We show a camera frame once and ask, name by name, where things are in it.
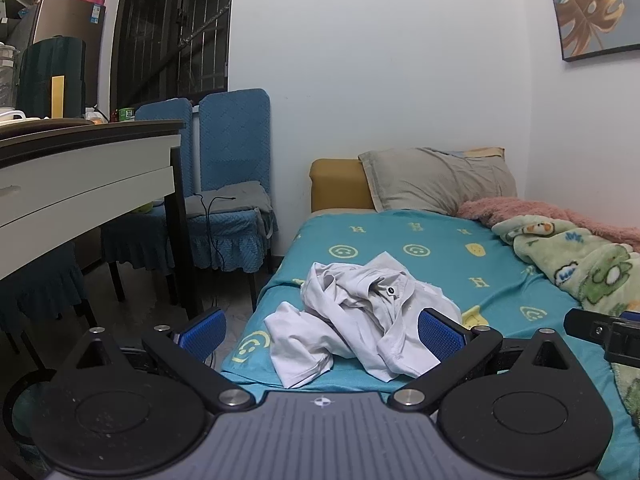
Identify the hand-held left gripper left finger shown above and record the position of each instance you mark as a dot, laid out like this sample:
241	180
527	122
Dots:
202	334

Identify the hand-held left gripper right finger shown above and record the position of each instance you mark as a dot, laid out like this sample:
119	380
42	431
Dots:
440	335

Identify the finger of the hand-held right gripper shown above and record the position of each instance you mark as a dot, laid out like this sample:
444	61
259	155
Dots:
590	327

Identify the white shirt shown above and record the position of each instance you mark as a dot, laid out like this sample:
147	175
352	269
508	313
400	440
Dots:
350	300

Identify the green cartoon blanket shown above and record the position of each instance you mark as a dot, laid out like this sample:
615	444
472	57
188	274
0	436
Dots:
590	265

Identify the pink fluffy blanket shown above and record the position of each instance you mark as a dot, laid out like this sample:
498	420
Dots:
575	217

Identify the yellow green toy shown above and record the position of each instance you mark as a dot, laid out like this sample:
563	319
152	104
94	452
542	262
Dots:
144	206

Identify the grey cloth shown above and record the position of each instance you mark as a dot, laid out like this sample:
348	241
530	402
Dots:
240	195

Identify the grey pillow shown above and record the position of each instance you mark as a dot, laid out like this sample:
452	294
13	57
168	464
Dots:
430	180

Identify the dark teal chair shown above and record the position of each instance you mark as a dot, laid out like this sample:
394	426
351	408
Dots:
45	285

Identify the mustard headboard cushion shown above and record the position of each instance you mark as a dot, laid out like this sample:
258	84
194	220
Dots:
340	185

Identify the yellow pillow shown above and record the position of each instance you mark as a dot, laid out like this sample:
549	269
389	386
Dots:
485	152

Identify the white table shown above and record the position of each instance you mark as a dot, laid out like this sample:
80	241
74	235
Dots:
75	180

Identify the blue covered chair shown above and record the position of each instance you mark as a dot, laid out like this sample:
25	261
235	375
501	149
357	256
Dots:
235	135
165	110

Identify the green can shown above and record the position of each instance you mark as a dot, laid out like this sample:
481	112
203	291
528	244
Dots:
126	115

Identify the yellow card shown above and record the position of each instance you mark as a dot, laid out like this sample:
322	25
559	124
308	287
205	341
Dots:
58	97

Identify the dark window grille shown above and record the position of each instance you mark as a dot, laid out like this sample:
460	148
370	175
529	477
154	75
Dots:
165	35

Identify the clear plastic container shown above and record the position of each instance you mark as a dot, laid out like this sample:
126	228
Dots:
7	75

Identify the brown refrigerator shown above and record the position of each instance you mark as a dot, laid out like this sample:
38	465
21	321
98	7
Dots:
70	20

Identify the leaf wall picture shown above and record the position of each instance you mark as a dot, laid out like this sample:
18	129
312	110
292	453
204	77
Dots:
585	5

